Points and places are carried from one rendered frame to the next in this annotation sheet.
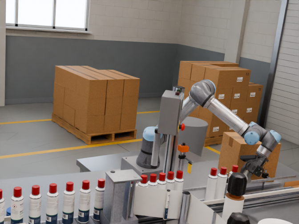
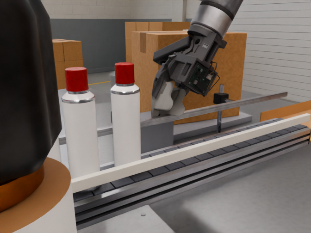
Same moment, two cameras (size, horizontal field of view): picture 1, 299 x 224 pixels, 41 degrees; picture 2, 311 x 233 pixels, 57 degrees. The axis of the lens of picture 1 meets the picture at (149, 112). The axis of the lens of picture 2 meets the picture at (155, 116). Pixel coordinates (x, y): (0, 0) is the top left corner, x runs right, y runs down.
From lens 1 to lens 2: 182 cm
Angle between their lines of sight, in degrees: 6
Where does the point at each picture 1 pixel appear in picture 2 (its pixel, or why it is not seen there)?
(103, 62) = not seen: hidden behind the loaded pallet
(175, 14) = not seen: outside the picture
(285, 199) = (276, 147)
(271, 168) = (232, 87)
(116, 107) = (59, 73)
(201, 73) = (146, 29)
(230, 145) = (143, 49)
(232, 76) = (177, 28)
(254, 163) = (186, 57)
